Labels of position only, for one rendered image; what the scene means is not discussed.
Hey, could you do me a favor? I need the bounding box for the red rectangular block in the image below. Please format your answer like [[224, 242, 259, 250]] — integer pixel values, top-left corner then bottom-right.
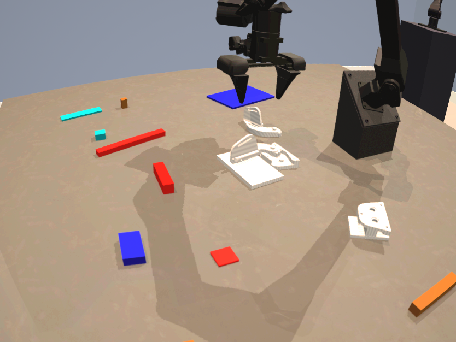
[[153, 162, 174, 194]]

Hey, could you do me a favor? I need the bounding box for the red flat square plate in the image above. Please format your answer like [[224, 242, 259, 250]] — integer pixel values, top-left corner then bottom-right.
[[210, 247, 239, 267]]

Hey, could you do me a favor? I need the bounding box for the orange rectangular bar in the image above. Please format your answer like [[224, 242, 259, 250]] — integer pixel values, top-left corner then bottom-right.
[[408, 272, 456, 317]]

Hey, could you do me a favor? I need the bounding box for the small cyan cube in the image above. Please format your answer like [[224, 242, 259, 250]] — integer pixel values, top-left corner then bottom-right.
[[95, 129, 106, 140]]

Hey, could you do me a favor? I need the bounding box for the orange-brown rectangular block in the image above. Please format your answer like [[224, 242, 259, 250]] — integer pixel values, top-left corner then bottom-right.
[[120, 97, 128, 109]]

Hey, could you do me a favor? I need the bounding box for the cyan flat rectangular plate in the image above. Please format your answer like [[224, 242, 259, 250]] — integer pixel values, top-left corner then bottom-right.
[[61, 107, 102, 121]]

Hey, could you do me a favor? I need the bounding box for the blue flat square plate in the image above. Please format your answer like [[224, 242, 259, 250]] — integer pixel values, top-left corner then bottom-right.
[[207, 85, 274, 109]]

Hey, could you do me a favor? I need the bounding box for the blue rectangular block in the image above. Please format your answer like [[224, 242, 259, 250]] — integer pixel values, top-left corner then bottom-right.
[[118, 231, 146, 266]]

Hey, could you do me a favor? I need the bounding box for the long red bar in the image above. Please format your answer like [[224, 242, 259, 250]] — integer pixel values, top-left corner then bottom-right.
[[96, 129, 166, 157]]

